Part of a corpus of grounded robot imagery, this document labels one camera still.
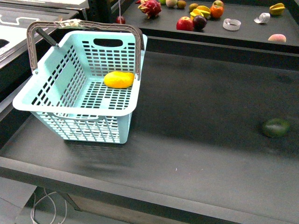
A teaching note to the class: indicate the yellow mango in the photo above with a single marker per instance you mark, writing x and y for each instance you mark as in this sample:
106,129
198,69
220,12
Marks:
119,79

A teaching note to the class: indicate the light blue plastic basket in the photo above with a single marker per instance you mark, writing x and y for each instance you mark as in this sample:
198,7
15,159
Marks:
66,92

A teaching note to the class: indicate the small red fruit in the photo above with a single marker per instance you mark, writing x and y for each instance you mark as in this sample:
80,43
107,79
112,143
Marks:
120,20

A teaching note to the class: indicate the red apple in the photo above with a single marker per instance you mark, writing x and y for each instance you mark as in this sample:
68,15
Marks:
185,23

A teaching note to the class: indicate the dark purple plum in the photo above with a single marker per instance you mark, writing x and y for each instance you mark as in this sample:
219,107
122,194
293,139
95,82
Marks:
199,22

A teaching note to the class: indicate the pink dragon fruit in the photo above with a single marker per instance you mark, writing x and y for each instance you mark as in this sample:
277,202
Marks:
151,8

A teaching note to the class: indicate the pale pink peach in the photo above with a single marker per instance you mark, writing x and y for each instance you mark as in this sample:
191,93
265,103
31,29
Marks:
171,3

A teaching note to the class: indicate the brown kiwi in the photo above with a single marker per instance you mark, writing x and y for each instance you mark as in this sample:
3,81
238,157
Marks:
193,6
181,4

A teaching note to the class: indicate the yellow starfruit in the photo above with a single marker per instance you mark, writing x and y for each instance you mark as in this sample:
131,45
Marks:
200,10
277,9

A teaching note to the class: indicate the clear tape roll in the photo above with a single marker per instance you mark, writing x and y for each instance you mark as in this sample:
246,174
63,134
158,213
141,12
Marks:
231,24

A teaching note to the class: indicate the orange persimmon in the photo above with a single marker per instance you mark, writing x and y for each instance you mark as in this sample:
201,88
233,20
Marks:
216,11

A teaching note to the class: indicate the dark green avocado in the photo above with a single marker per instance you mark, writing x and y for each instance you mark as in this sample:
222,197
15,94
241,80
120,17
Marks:
276,128

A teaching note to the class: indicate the small white tape roll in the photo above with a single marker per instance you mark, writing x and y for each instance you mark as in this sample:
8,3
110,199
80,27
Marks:
262,18

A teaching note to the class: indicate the pink peach front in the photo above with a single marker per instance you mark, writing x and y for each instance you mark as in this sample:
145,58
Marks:
277,38

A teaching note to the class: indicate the yellow starfruit far right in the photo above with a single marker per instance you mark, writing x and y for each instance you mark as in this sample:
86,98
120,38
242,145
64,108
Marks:
277,9

